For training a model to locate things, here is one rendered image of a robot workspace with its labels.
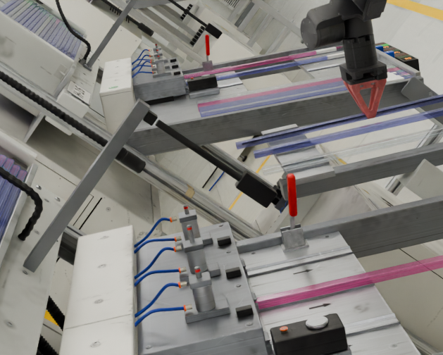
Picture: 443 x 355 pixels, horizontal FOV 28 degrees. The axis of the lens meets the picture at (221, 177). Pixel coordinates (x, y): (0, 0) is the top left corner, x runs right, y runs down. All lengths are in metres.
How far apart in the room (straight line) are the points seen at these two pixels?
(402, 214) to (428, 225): 0.04
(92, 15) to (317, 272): 4.47
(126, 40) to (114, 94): 3.37
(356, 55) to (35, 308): 0.86
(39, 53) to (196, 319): 1.23
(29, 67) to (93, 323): 1.20
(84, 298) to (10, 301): 0.15
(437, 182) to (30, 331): 0.91
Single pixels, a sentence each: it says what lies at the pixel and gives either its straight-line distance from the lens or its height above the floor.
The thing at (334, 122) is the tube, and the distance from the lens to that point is 1.64.
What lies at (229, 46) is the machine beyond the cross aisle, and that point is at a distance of 5.60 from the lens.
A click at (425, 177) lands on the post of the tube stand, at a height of 0.79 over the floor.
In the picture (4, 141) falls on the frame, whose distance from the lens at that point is 1.26.
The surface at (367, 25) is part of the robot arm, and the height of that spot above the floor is 1.02.
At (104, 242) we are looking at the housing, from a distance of 1.23.
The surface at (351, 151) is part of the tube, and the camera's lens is 1.46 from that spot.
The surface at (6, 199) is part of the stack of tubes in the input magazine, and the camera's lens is 1.09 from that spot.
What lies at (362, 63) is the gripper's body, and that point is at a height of 0.99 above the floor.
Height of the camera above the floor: 1.46
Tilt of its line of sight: 14 degrees down
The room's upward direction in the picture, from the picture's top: 56 degrees counter-clockwise
